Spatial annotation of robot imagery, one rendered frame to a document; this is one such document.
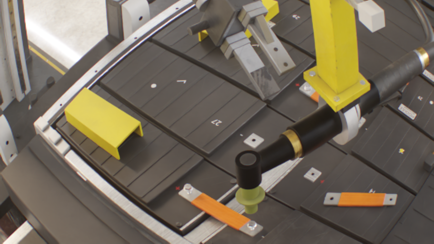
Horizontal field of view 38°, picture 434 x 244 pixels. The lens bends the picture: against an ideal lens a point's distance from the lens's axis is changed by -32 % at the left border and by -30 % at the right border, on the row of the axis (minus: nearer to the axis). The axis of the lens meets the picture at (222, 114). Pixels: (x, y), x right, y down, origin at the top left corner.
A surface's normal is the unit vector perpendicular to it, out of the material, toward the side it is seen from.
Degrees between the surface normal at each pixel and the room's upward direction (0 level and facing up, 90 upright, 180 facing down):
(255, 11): 30
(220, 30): 90
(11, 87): 90
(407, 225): 0
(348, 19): 90
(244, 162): 0
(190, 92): 0
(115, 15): 90
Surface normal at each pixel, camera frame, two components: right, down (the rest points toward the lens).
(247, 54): 0.20, -0.33
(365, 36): -0.08, -0.71
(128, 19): -0.67, 0.56
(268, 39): 0.42, 0.13
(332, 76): -0.84, 0.43
